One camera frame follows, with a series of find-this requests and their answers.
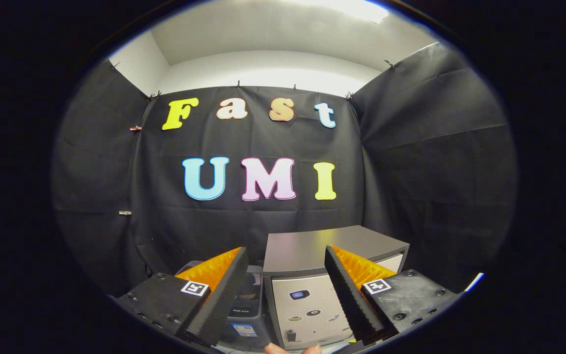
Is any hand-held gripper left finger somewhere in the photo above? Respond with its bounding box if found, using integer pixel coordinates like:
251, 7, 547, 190
115, 246, 250, 348

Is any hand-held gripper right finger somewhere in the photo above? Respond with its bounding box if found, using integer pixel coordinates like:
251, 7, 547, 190
324, 245, 464, 346

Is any dark washing machine lid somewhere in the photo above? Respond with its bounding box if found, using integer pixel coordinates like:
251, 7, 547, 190
234, 265, 264, 308

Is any dark grey washing machine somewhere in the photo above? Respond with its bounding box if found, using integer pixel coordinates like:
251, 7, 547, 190
177, 260, 276, 351

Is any grey metal cabinet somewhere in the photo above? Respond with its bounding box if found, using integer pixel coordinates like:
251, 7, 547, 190
262, 225, 410, 351

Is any black backdrop cloth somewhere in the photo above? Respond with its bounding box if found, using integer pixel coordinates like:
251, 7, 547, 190
52, 42, 517, 298

